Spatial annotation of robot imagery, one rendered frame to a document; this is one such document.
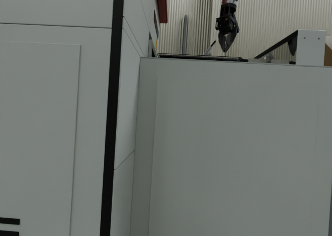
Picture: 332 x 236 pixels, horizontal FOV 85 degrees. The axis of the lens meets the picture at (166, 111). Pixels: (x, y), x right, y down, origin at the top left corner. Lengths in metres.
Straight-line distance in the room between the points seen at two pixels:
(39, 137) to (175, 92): 0.37
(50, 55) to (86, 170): 0.26
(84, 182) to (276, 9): 4.77
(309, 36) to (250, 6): 3.93
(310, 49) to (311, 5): 4.47
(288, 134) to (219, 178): 0.26
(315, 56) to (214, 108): 0.41
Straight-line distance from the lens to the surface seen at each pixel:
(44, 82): 0.47
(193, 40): 4.17
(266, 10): 4.80
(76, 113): 0.43
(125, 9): 0.45
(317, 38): 0.85
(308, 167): 0.74
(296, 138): 0.70
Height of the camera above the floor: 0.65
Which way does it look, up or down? level
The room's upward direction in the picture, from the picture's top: 3 degrees clockwise
